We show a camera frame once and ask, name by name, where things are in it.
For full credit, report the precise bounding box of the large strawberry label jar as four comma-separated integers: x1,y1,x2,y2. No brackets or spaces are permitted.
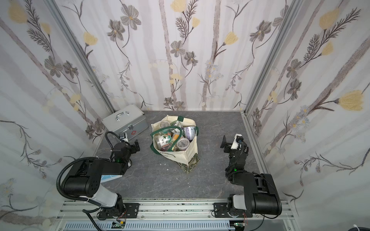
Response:
154,133,172,151

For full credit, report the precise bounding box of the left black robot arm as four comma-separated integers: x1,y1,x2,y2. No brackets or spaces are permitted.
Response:
56,140,140,220

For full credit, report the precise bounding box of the orange sunflower seed cup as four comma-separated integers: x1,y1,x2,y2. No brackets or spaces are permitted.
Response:
170,133,180,145

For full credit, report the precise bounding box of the clear lid green seed cup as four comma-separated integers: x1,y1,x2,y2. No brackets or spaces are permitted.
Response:
176,137,190,151

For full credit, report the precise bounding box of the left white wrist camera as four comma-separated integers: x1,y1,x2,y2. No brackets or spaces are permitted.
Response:
119,133,129,142

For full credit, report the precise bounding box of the blue face mask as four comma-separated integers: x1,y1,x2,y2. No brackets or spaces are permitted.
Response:
101,175,122,183

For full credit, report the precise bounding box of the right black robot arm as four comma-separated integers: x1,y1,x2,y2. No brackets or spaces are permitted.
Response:
214,134,282,219

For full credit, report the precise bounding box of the silver first aid case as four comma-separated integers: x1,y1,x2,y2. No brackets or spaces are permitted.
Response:
102,104,148,141

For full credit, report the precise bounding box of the black corrugated cable conduit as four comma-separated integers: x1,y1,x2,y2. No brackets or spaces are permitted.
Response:
56,131,128,203

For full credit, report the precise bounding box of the cream canvas tote bag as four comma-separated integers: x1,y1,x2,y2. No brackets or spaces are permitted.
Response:
150,115,199,173

